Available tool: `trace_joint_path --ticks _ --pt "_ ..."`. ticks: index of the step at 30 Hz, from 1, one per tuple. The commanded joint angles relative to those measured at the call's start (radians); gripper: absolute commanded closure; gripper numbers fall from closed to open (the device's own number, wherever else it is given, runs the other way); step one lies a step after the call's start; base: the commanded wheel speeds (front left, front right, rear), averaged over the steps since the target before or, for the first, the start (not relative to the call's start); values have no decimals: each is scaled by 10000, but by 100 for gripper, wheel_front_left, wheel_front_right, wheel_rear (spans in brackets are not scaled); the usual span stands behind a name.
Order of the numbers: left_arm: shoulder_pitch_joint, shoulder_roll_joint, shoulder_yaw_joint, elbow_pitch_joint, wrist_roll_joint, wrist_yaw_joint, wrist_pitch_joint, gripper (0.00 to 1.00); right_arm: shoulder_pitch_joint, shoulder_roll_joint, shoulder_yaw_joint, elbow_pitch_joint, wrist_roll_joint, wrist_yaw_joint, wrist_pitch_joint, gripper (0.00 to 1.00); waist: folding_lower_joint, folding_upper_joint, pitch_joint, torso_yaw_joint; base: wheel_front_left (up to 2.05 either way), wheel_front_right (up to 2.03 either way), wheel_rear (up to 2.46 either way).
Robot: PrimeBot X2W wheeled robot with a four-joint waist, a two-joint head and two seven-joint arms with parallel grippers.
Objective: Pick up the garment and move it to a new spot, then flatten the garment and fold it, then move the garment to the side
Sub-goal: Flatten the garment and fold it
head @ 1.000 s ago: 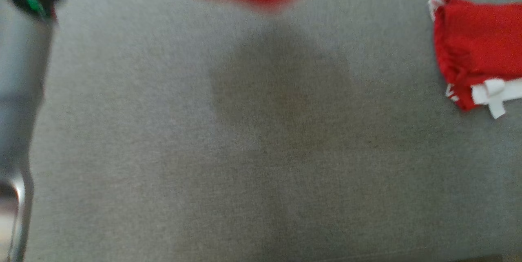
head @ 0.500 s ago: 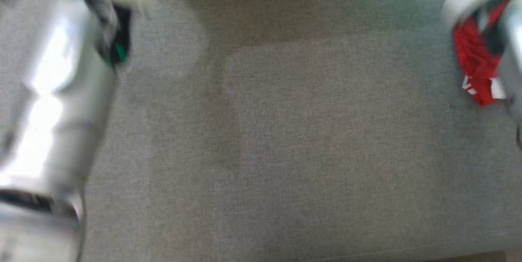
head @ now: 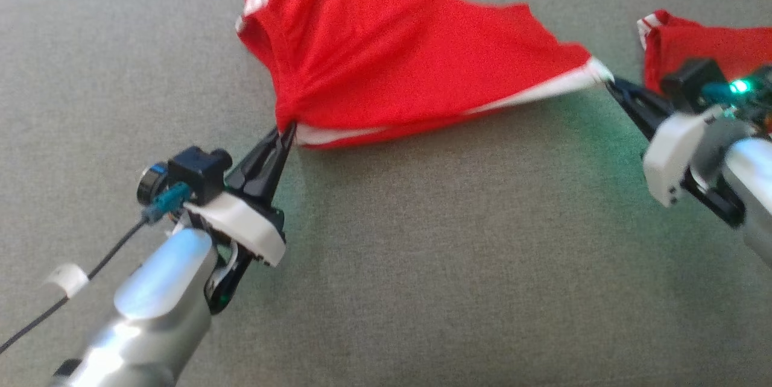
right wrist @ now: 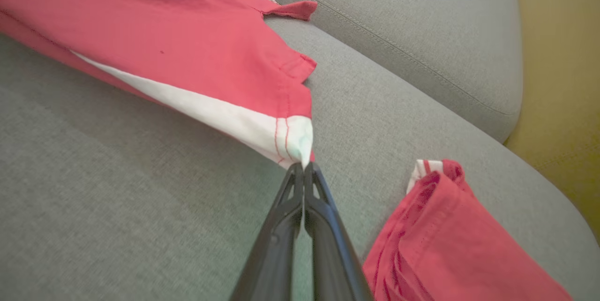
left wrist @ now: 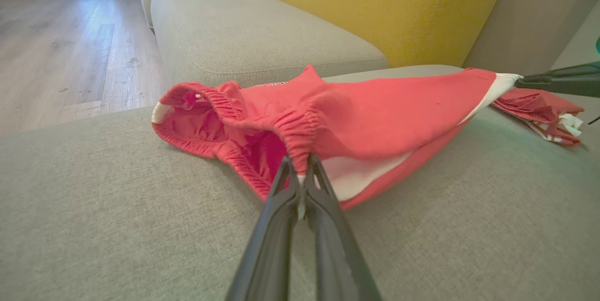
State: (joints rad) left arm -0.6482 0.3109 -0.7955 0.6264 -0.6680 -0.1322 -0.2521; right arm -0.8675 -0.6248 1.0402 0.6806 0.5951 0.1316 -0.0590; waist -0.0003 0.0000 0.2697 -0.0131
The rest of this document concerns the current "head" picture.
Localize red Bulls 23 jersey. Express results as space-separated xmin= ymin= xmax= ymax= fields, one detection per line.
xmin=637 ymin=9 xmax=772 ymax=95

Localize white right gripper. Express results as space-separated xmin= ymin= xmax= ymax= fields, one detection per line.
xmin=606 ymin=80 xmax=724 ymax=207

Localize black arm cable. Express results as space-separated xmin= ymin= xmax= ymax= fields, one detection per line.
xmin=0 ymin=185 xmax=194 ymax=354
xmin=701 ymin=77 xmax=745 ymax=105

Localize red shorts with white stripe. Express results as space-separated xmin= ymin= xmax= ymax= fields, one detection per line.
xmin=235 ymin=0 xmax=613 ymax=149

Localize white cable clip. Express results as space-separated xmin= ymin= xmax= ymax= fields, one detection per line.
xmin=44 ymin=263 xmax=90 ymax=299

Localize large grey sofa seat cushion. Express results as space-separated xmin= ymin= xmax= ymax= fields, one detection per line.
xmin=0 ymin=0 xmax=772 ymax=387

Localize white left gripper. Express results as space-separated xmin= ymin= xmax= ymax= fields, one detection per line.
xmin=184 ymin=122 xmax=297 ymax=267

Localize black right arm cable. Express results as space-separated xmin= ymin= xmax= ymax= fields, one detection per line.
xmin=701 ymin=77 xmax=745 ymax=105

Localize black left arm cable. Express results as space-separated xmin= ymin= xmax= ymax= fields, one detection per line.
xmin=0 ymin=185 xmax=194 ymax=354

